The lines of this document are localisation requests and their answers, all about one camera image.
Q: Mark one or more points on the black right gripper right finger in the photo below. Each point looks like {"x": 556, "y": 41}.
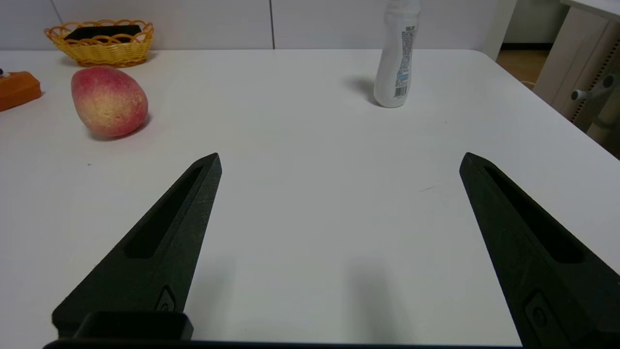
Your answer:
{"x": 542, "y": 252}

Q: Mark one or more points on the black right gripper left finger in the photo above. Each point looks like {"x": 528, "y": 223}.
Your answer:
{"x": 160, "y": 252}

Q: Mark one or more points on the white smartphone with black screen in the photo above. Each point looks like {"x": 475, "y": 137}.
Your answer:
{"x": 102, "y": 33}

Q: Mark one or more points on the yellow woven basket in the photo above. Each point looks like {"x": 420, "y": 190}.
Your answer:
{"x": 101, "y": 52}

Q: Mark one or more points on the red yellow peach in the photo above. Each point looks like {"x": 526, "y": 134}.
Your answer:
{"x": 109, "y": 102}

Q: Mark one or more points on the white side table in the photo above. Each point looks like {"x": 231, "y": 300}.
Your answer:
{"x": 574, "y": 48}

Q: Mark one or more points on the orange fruit cake slice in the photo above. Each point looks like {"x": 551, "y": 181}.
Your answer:
{"x": 17, "y": 90}

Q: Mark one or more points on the white plastic bottle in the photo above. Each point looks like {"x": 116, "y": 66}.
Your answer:
{"x": 396, "y": 63}

